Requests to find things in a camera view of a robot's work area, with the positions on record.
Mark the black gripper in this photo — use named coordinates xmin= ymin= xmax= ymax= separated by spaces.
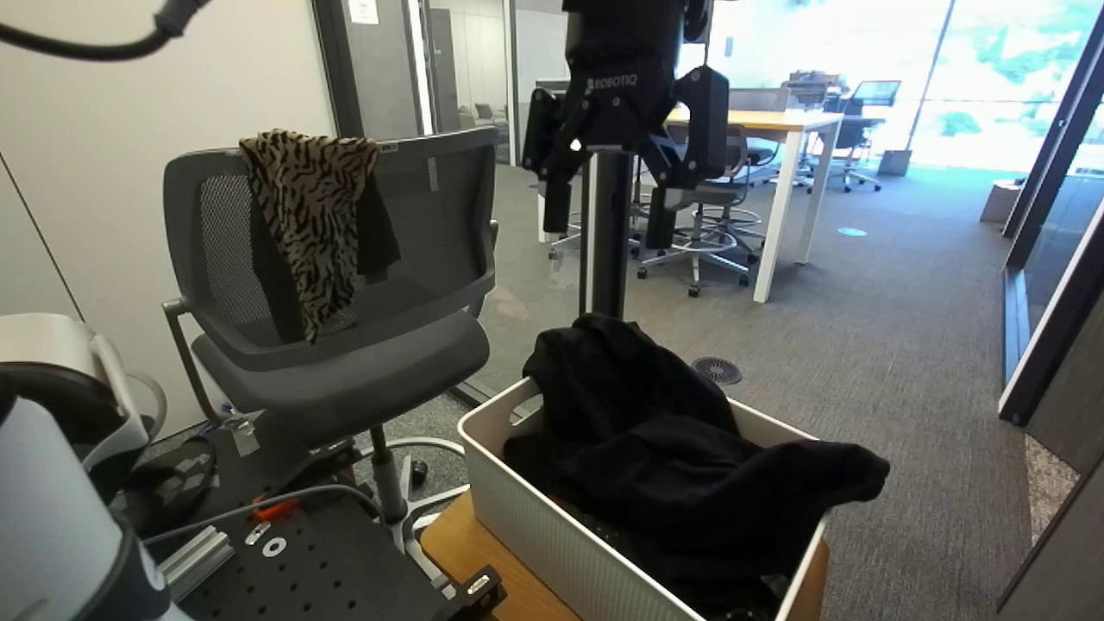
xmin=520 ymin=0 xmax=735 ymax=238

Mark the black shirt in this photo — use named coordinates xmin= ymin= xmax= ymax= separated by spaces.
xmin=499 ymin=311 xmax=895 ymax=619

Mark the black mesh office chair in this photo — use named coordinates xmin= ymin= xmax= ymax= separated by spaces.
xmin=729 ymin=82 xmax=802 ymax=165

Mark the gray mesh office chair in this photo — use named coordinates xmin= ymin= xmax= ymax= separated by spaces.
xmin=160 ymin=125 xmax=504 ymax=560

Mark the white plastic bin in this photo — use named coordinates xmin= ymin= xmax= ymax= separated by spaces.
xmin=455 ymin=372 xmax=857 ymax=621

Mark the wooden top white table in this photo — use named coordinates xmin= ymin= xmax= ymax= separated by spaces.
xmin=660 ymin=105 xmax=850 ymax=309

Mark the black computer monitor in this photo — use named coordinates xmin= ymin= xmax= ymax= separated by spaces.
xmin=850 ymin=76 xmax=908 ymax=112

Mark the leopard print cloth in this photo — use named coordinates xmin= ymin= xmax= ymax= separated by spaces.
xmin=234 ymin=127 xmax=405 ymax=345

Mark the gray floor box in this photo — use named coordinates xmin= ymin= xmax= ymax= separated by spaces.
xmin=976 ymin=177 xmax=1027 ymax=230

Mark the black table clamp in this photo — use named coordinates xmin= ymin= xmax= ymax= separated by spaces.
xmin=441 ymin=565 xmax=510 ymax=621

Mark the black glass partition frame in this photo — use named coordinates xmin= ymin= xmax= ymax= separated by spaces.
xmin=580 ymin=145 xmax=639 ymax=326

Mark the black door frame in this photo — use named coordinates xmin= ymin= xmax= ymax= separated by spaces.
xmin=994 ymin=8 xmax=1104 ymax=433

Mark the orange handled tool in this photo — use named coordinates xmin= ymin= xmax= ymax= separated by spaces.
xmin=245 ymin=497 xmax=305 ymax=529

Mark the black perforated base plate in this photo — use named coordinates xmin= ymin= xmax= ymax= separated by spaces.
xmin=169 ymin=495 xmax=461 ymax=621

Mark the aluminium profile rail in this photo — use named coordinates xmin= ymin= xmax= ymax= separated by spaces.
xmin=151 ymin=521 xmax=242 ymax=593

